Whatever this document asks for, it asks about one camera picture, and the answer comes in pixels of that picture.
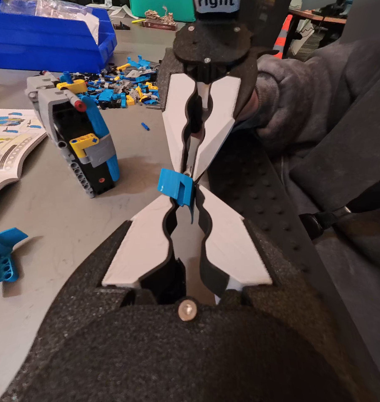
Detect empty clear plastic bags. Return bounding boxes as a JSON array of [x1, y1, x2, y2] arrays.
[[0, 0, 101, 44]]

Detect pile of building parts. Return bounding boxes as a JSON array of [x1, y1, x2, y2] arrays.
[[83, 55, 162, 110]]

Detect green plastic board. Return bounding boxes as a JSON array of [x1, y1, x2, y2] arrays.
[[129, 0, 197, 23]]

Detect wooden puzzle model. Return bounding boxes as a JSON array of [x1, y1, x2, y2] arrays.
[[141, 9, 178, 31]]

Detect blue storage bin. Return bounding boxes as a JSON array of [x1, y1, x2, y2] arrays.
[[0, 0, 118, 73]]

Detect wooden side table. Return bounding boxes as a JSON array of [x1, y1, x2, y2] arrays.
[[289, 8, 348, 25]]

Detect person's right hand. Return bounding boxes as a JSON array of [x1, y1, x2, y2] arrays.
[[237, 89, 260, 124]]

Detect grey desk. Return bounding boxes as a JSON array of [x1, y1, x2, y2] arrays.
[[0, 19, 216, 402]]

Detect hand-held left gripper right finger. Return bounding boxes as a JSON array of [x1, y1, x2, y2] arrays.
[[196, 185, 274, 304]]

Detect grey blue toy robot build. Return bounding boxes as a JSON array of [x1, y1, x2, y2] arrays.
[[25, 71, 120, 199]]

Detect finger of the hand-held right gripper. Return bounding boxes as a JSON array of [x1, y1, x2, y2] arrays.
[[162, 73, 198, 176], [191, 76, 242, 183]]

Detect orange traffic cone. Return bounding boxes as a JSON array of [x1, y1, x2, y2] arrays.
[[273, 14, 293, 60]]

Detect blue curved panel piece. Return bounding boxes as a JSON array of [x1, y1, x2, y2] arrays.
[[0, 228, 29, 298], [157, 169, 197, 225]]

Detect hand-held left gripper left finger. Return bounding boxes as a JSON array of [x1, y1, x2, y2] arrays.
[[100, 195, 187, 299]]

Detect instruction booklet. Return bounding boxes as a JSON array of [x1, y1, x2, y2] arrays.
[[0, 108, 48, 206]]

